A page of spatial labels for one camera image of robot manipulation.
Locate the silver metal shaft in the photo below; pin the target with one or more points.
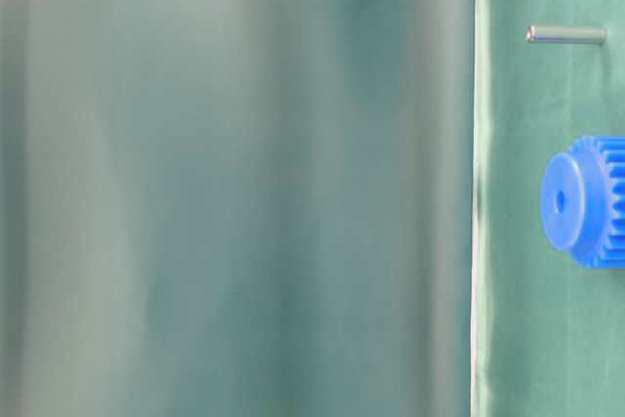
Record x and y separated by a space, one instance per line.
537 33

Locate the blue plastic gear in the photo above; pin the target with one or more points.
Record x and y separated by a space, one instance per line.
582 202

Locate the green cloth mat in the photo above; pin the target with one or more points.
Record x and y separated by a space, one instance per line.
547 335

